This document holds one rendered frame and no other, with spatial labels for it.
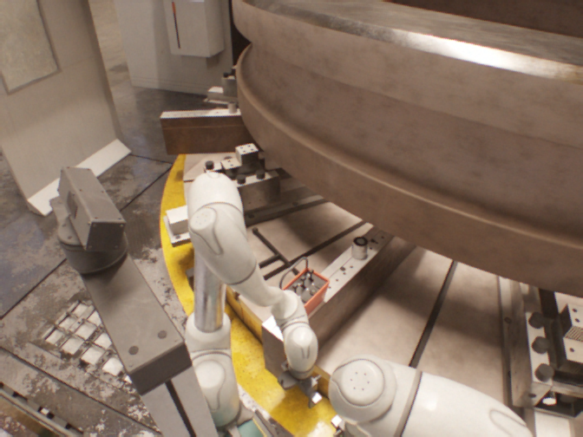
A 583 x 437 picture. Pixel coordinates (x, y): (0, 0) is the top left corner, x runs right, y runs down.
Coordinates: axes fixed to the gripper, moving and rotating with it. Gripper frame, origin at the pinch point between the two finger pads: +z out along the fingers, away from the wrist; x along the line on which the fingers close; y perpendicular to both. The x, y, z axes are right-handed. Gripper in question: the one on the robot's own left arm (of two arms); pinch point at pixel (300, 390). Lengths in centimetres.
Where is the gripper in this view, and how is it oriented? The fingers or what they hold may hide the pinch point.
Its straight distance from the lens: 158.5
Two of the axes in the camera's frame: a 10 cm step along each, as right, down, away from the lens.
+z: 0.0, 7.8, 6.3
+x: -6.2, -4.9, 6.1
